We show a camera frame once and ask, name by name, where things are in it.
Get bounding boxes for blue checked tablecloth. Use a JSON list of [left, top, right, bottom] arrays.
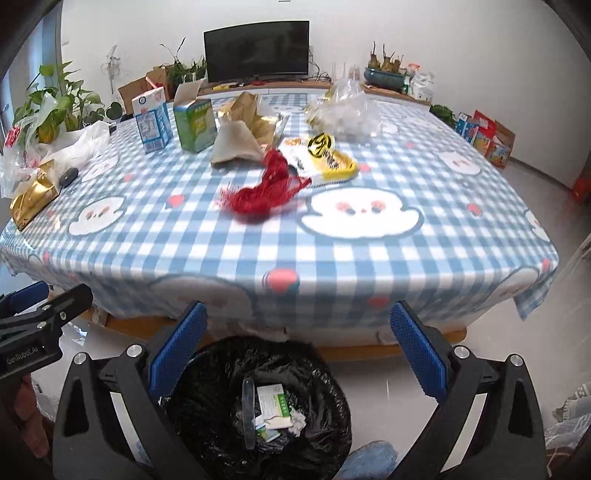
[[0, 90, 559, 344]]

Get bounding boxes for blue planter dry plants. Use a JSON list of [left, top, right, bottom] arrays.
[[363, 41, 411, 93]]

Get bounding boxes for white router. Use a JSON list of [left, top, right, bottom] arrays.
[[330, 60, 361, 86]]

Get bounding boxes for white wire ornament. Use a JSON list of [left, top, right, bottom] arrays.
[[102, 44, 124, 93]]

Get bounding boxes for clear plastic tube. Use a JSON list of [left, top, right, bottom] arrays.
[[241, 376, 257, 450]]

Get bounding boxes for grey patterned cloth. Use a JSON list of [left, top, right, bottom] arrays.
[[545, 385, 591, 462]]

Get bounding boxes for white bag on cabinet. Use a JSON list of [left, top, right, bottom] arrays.
[[409, 71, 435, 103]]

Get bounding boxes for person's blue trouser leg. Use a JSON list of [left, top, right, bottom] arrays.
[[344, 440, 399, 480]]

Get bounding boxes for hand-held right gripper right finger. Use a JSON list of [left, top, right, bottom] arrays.
[[390, 300, 548, 480]]

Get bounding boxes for white bottle green label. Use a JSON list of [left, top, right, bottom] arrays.
[[255, 420, 282, 443]]

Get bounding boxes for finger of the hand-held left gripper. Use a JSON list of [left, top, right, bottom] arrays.
[[0, 282, 49, 315], [0, 284, 93, 344]]

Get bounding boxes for red object on floor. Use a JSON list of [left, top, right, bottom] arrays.
[[571, 171, 591, 206]]

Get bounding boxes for plain brown cardboard box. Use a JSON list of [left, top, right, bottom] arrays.
[[117, 78, 151, 116]]

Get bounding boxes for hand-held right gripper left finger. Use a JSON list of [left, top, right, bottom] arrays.
[[51, 300, 209, 480]]

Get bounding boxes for clear plastic bag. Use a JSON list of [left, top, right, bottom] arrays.
[[305, 78, 384, 138]]

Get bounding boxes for potted pothos plant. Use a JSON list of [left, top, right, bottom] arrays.
[[14, 62, 123, 144]]

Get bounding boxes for small gold foil bag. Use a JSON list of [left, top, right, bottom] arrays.
[[9, 159, 63, 232]]

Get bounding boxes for red mesh net bag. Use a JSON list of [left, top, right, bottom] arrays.
[[217, 148, 312, 224]]

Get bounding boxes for white cabinet wooden top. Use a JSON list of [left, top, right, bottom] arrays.
[[117, 76, 437, 121]]

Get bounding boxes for yellow white snack packet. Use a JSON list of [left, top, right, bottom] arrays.
[[279, 133, 361, 188]]

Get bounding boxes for large gold foil bag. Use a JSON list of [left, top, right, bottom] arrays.
[[211, 91, 291, 166]]

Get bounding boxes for person's left hand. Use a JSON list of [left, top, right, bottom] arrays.
[[16, 375, 51, 457]]

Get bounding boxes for blue printed carton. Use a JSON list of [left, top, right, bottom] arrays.
[[455, 113, 481, 141]]

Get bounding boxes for black curved monitor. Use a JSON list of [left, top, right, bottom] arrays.
[[204, 20, 310, 84]]

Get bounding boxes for red printed carton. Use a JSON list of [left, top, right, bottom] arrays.
[[472, 110, 497, 139]]

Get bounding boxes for bin with black liner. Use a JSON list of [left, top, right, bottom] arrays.
[[159, 336, 352, 480]]

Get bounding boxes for tall leafy potted plant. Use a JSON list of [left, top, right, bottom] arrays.
[[159, 37, 208, 90]]

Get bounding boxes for small green potted plant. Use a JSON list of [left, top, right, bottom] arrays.
[[429, 104, 458, 127]]

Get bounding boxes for white plastic bag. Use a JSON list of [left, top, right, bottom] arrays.
[[41, 121, 112, 169]]

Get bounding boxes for white green medicine box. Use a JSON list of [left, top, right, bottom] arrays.
[[256, 384, 294, 428]]

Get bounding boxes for open colourful cardboard box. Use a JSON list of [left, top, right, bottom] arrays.
[[475, 121, 516, 169]]

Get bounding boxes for blue white milk carton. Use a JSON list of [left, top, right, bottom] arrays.
[[131, 88, 174, 154]]

